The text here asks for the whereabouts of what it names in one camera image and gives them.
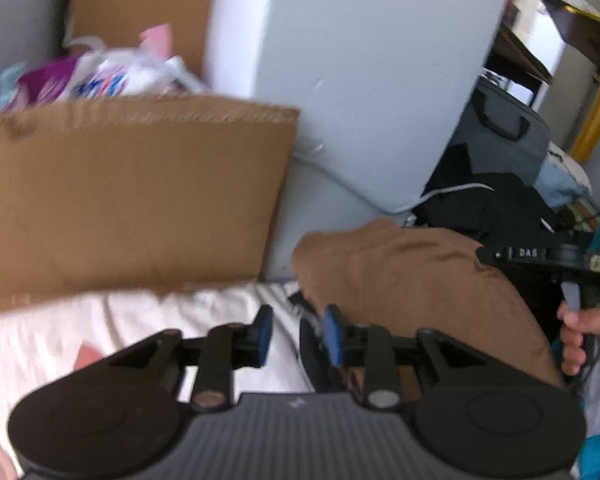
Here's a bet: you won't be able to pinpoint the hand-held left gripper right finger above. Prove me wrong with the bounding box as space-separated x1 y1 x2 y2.
321 304 483 411

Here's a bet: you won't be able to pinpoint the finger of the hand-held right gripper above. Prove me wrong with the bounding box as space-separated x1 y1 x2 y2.
475 246 512 266

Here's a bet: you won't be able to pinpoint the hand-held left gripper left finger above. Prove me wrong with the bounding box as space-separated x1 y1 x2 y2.
100 304 275 411

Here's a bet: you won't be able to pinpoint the brown printed t-shirt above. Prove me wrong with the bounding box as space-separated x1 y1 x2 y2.
291 217 567 396

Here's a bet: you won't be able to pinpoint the person's right hand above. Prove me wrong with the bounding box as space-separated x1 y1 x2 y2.
556 302 600 377

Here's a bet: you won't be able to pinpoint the black folded cloth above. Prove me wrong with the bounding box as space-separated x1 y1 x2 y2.
286 170 598 396

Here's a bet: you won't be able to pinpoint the light blue cloth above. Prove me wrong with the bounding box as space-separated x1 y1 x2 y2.
535 162 591 213

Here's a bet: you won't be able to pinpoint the colourful plastic packets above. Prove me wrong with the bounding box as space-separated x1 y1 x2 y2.
392 184 496 213

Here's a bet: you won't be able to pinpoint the cream bear printed blanket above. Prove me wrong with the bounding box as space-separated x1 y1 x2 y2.
0 282 326 480

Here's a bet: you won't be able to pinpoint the flattened cardboard box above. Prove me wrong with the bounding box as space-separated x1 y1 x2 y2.
0 96 301 313

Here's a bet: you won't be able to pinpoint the dark table with gold leg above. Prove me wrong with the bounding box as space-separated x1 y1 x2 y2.
490 0 600 163

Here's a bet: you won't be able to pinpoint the white refill pouch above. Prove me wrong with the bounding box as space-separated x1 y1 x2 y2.
62 35 206 101

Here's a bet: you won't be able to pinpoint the pink plastic bag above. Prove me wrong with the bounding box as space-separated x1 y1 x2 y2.
139 24 175 58

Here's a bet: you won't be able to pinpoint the tall cardboard box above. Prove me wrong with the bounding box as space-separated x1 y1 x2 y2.
69 0 221 86

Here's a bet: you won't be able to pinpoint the white bottle with blue cap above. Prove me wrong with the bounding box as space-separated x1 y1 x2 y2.
0 64 28 113

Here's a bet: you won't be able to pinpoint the grey upright mattress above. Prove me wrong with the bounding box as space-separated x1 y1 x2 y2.
0 0 76 117

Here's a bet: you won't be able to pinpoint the thin black cable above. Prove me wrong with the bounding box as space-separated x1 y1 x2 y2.
572 305 600 386

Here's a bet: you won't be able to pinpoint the grey bag with black handle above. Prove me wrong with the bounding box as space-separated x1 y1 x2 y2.
452 82 552 188

